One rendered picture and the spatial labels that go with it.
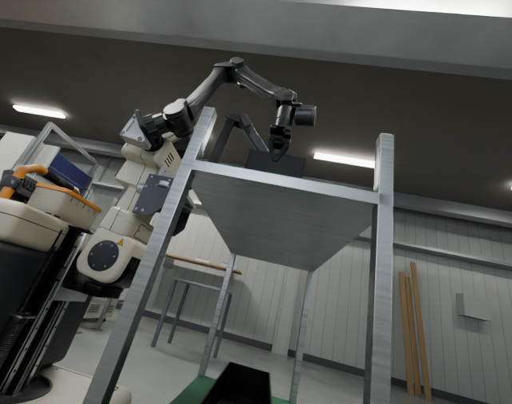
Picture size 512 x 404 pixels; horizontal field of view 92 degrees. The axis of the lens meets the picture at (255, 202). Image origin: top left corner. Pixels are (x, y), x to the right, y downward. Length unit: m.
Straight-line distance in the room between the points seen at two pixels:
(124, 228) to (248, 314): 4.75
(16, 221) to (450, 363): 6.43
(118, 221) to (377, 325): 0.84
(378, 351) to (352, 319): 5.28
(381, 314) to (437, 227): 6.48
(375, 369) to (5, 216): 1.00
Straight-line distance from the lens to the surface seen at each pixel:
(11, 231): 1.03
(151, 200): 0.96
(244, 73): 1.14
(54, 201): 1.19
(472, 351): 6.71
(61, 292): 1.10
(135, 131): 1.00
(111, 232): 1.00
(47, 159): 3.27
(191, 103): 1.01
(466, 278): 6.90
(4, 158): 3.42
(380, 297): 0.50
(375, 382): 0.49
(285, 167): 0.74
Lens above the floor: 0.68
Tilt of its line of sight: 23 degrees up
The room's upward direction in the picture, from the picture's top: 14 degrees clockwise
